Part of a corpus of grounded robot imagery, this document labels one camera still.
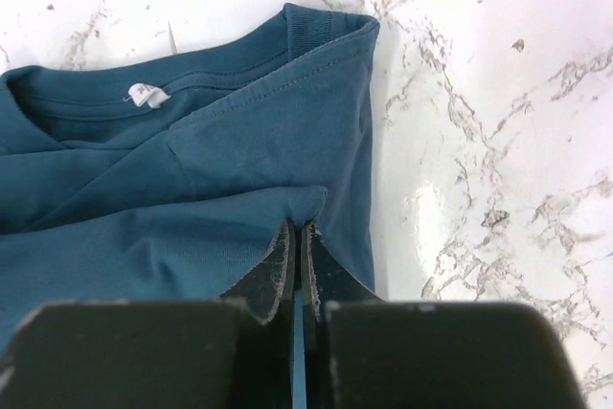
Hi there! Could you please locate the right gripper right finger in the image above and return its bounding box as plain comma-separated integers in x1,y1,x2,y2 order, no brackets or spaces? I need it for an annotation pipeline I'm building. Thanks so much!
300,224,584,408

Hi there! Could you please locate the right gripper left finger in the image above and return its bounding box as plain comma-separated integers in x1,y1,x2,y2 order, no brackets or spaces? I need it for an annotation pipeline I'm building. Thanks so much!
1,221,296,408

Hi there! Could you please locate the blue t shirt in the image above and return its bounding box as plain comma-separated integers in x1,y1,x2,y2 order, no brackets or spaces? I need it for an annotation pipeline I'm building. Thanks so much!
0,2,382,409

